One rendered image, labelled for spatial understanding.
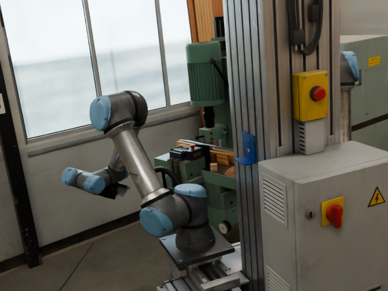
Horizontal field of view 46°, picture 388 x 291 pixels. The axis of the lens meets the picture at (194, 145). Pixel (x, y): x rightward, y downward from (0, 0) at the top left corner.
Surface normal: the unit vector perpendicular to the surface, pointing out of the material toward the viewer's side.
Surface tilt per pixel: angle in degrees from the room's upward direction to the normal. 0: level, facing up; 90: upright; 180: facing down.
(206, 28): 87
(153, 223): 97
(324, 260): 90
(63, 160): 90
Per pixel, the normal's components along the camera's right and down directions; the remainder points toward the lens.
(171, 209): 0.57, -0.40
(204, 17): 0.58, 0.12
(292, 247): -0.92, 0.18
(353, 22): -0.80, 0.24
